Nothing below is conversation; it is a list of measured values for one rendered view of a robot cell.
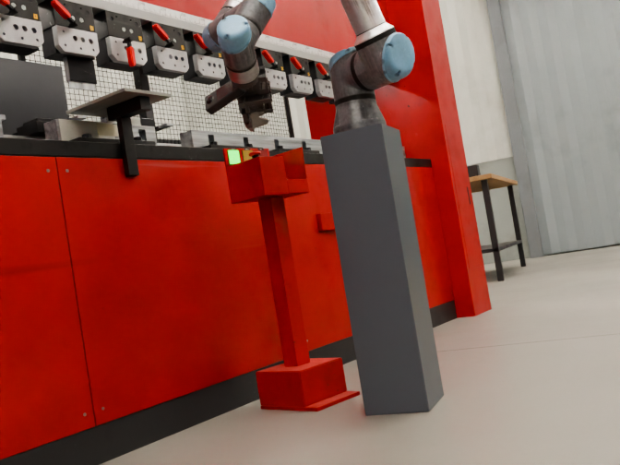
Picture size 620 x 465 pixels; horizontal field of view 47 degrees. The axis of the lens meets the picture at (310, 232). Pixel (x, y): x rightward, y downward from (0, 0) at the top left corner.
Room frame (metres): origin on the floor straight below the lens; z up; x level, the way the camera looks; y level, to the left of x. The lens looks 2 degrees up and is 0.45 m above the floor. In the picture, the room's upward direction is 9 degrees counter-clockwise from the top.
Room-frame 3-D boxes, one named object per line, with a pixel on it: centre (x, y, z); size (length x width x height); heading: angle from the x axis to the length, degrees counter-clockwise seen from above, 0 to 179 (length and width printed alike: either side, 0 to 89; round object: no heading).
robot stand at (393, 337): (2.01, -0.19, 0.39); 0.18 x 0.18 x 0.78; 67
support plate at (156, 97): (2.12, 0.50, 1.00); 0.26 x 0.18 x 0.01; 56
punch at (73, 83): (2.20, 0.63, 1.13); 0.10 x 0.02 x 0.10; 146
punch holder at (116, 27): (2.35, 0.52, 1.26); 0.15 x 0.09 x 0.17; 146
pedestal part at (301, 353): (2.30, 0.11, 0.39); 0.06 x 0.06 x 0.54; 47
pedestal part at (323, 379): (2.28, 0.09, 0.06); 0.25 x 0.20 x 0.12; 47
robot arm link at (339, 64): (2.01, -0.19, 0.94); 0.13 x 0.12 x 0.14; 40
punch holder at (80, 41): (2.18, 0.64, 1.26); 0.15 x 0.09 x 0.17; 146
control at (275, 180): (2.30, 0.11, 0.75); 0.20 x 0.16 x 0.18; 137
